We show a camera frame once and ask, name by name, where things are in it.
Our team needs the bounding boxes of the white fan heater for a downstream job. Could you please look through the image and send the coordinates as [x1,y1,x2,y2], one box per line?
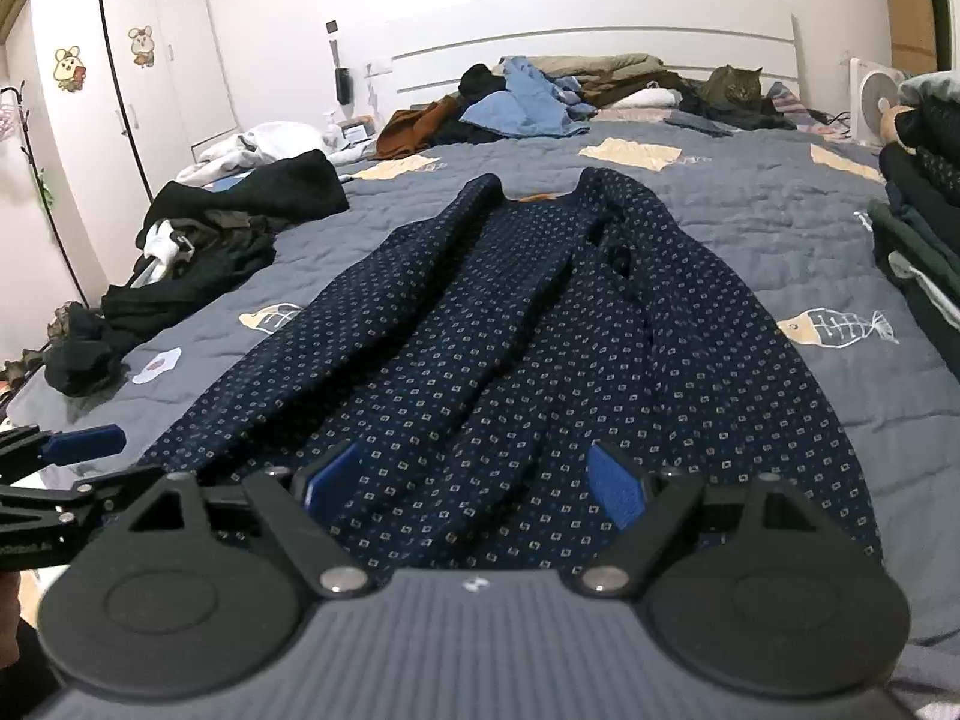
[848,57,910,148]

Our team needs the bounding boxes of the grey blue quilted bedspread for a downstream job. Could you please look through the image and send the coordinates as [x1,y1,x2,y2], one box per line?
[8,124,958,644]

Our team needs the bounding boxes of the light blue garment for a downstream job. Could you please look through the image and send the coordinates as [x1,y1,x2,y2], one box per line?
[459,57,597,138]

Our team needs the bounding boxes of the navy patterned cardigan orange lining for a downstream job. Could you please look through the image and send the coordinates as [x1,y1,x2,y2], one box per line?
[146,169,882,575]

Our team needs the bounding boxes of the white wardrobe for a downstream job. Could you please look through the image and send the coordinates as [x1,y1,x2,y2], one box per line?
[24,0,243,205]

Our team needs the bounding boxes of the rust brown garment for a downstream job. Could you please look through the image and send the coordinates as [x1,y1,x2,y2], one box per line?
[374,96,462,160]

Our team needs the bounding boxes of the olive beige blanket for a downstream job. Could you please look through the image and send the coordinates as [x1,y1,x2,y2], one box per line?
[529,54,692,107]

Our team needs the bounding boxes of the folded dark clothes stack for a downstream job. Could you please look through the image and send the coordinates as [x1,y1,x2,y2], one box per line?
[869,70,960,372]

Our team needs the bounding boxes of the black clothes pile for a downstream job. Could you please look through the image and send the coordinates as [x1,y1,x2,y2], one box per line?
[44,149,348,397]

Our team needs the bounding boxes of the tabby cat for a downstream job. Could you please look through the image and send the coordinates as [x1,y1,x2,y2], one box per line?
[697,65,763,112]

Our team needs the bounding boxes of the white headboard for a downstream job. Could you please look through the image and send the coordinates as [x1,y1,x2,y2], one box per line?
[387,0,800,109]

